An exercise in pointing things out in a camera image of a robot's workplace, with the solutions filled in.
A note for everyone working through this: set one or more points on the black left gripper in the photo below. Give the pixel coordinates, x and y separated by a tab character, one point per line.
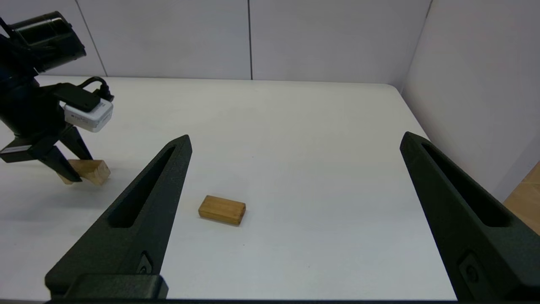
29	118

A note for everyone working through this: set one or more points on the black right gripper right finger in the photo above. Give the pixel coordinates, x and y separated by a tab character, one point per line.
489	253

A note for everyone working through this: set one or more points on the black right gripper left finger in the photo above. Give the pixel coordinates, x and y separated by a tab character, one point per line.
126	249

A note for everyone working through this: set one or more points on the arched wooden building block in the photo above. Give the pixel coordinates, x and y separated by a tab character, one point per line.
95	172

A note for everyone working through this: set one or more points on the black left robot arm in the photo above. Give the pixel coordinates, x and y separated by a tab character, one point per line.
50	40

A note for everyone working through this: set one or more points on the rectangular wooden building block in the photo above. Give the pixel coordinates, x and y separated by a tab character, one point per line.
221	209

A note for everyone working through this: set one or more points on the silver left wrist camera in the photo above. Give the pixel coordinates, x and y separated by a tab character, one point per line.
90	118

